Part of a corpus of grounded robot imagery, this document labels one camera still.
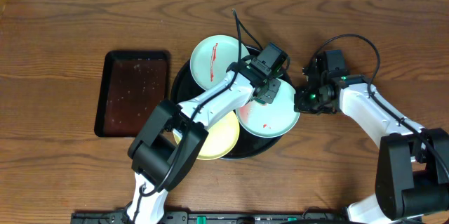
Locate light blue plate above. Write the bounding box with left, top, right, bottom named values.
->
left=236, top=79, right=300, bottom=138
left=189, top=35, right=239, bottom=90

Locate yellow plate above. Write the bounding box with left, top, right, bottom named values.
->
left=172, top=110, right=241, bottom=162

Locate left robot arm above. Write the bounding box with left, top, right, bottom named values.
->
left=126, top=59, right=282, bottom=223

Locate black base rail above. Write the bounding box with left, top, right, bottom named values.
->
left=70, top=211, right=349, bottom=224

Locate rectangular black water tray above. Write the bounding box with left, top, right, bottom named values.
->
left=94, top=50, right=170, bottom=138

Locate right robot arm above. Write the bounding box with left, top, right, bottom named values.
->
left=294, top=74, right=448, bottom=223

